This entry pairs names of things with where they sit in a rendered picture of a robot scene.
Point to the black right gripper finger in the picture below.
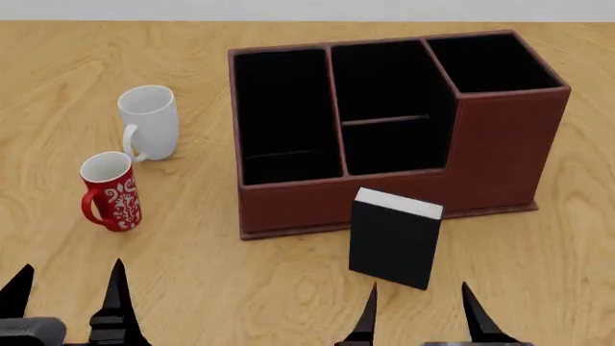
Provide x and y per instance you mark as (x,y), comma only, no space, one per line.
(480,320)
(366,324)

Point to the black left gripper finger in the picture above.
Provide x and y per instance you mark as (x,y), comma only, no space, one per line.
(117,310)
(17,295)

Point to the black hardcover book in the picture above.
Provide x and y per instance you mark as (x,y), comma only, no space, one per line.
(391,245)

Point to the brown leather desk caddy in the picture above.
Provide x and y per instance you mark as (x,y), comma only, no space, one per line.
(499,151)

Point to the red white patterned mug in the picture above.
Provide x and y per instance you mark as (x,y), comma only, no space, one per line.
(117,202)

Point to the plain white mug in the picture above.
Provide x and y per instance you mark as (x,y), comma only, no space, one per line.
(153,126)

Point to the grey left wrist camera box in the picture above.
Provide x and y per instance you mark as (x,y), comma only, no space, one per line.
(29,331)

